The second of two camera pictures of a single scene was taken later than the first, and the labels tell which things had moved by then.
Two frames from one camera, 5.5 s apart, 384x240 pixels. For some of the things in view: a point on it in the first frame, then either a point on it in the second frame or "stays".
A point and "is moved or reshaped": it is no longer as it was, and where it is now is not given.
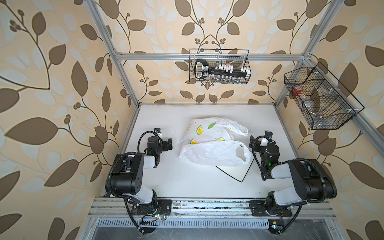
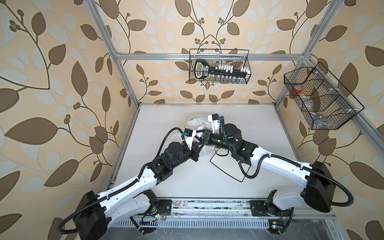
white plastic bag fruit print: [211, 141] is moved or reshaped
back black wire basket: [219, 69] stays
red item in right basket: [297, 89] stays
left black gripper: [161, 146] → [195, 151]
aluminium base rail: [122, 208] stays
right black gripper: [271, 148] → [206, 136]
